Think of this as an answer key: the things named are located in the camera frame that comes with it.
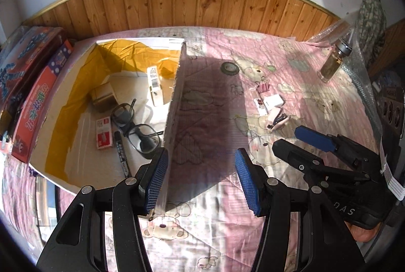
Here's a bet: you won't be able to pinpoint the camouflage cloth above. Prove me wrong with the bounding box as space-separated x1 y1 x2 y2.
357 0 387 67

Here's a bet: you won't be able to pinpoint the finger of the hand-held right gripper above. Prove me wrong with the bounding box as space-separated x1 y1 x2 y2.
272 138 370 188
294 125 341 154

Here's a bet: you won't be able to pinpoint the small mirror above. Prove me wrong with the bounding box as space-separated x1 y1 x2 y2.
35 175 62 242

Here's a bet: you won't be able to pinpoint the person's right hand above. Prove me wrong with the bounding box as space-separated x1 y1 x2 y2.
346 223 378 243

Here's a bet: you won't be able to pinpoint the white cable bundle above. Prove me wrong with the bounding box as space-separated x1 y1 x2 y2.
381 161 405 200

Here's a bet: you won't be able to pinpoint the pink printed blanket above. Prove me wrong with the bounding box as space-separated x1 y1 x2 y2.
0 26 385 272

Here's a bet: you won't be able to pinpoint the dark tape roll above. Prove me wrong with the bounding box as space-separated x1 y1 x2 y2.
220 62 239 75

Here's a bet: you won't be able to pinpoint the clear bubble wrap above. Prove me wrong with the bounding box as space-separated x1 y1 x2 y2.
305 17 385 146

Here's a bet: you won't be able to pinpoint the pink stapler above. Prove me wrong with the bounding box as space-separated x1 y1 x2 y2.
266 109 290 131

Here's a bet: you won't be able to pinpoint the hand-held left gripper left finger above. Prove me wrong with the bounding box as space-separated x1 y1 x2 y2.
36 147 170 272

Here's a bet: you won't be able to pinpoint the gold tin box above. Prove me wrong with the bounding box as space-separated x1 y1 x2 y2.
92 82 117 112

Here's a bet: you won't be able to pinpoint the red printed game box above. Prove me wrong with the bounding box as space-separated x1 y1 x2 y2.
12 39 74 164

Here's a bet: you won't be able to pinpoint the black marker pen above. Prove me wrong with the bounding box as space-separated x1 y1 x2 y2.
113 131 131 178

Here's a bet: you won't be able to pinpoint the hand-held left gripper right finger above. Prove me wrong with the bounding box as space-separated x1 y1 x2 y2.
235 148 366 272

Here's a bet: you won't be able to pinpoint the white barcoded carton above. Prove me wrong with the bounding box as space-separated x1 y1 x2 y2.
146 66 163 106

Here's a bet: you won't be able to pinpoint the black speaker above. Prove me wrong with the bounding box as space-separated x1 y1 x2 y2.
375 85 405 133

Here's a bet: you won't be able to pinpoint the white cardboard box yellow tape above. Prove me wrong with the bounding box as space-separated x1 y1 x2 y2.
28 36 187 220

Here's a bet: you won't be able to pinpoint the black framed glasses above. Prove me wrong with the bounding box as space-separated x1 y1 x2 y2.
111 99 160 159

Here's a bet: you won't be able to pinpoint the wooden cabinet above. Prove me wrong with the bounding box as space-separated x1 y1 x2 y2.
369 19 405 79

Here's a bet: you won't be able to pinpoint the blue printed game box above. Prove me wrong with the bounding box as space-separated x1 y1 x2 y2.
0 26 65 133

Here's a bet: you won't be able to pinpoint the red white staples box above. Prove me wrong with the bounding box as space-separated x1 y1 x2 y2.
95 118 114 150

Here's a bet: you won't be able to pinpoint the white eraser block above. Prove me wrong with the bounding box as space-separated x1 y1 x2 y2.
264 95 284 109

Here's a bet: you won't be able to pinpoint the glass bottle metal cap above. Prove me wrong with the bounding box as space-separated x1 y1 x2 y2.
318 39 353 83

